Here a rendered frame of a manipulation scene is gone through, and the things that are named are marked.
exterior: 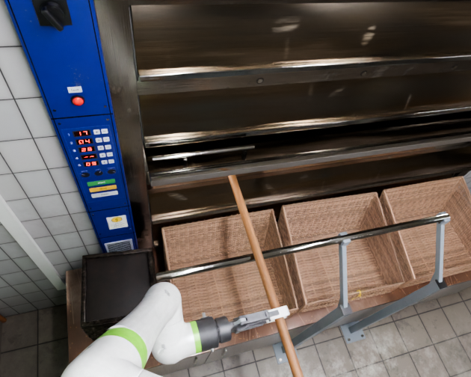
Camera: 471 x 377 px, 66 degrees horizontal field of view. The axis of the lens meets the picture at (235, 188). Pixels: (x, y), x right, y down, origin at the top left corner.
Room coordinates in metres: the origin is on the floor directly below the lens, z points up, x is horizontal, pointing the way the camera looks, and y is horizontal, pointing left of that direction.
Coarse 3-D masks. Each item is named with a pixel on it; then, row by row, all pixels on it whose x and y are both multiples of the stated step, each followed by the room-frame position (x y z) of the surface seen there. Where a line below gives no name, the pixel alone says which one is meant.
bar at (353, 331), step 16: (400, 224) 0.85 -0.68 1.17; (416, 224) 0.87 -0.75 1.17; (320, 240) 0.68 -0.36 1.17; (336, 240) 0.70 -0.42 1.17; (352, 240) 0.72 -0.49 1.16; (240, 256) 0.53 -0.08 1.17; (272, 256) 0.57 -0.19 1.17; (160, 272) 0.40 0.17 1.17; (176, 272) 0.41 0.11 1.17; (192, 272) 0.43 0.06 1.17; (432, 288) 0.75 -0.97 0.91; (400, 304) 0.75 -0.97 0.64; (320, 320) 0.53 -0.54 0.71; (336, 320) 0.51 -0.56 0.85; (368, 320) 0.75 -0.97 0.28; (304, 336) 0.52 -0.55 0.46; (352, 336) 0.72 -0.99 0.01
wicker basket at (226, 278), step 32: (192, 224) 0.77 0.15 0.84; (224, 224) 0.83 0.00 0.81; (256, 224) 0.90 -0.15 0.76; (192, 256) 0.71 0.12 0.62; (224, 256) 0.77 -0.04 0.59; (192, 288) 0.56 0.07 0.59; (224, 288) 0.60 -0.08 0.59; (256, 288) 0.65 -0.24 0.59; (288, 288) 0.64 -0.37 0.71; (192, 320) 0.41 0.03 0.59
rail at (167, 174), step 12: (456, 132) 1.16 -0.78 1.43; (468, 132) 1.18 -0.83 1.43; (372, 144) 0.97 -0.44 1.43; (384, 144) 0.99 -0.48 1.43; (396, 144) 1.01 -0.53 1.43; (408, 144) 1.04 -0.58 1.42; (276, 156) 0.80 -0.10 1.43; (288, 156) 0.81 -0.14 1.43; (300, 156) 0.82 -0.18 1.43; (312, 156) 0.84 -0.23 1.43; (324, 156) 0.87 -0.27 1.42; (192, 168) 0.66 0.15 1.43; (204, 168) 0.67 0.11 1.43; (216, 168) 0.68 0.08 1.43; (228, 168) 0.70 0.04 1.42
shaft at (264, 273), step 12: (240, 192) 0.77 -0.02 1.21; (240, 204) 0.71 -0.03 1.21; (252, 228) 0.63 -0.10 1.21; (252, 240) 0.58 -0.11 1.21; (264, 264) 0.51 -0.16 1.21; (264, 276) 0.47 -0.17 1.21; (276, 300) 0.40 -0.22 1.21; (276, 324) 0.33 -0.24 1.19; (288, 336) 0.30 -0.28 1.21; (288, 348) 0.27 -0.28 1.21; (288, 360) 0.23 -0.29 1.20; (300, 372) 0.21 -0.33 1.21
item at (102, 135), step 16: (80, 128) 0.60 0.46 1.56; (96, 128) 0.62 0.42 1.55; (80, 144) 0.60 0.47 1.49; (96, 144) 0.62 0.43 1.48; (112, 144) 0.64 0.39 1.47; (80, 160) 0.59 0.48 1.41; (96, 160) 0.61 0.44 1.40; (112, 160) 0.63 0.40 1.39; (80, 176) 0.58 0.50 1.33; (96, 176) 0.60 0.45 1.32; (112, 176) 0.63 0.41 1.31; (96, 192) 0.60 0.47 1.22; (112, 192) 0.62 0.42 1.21
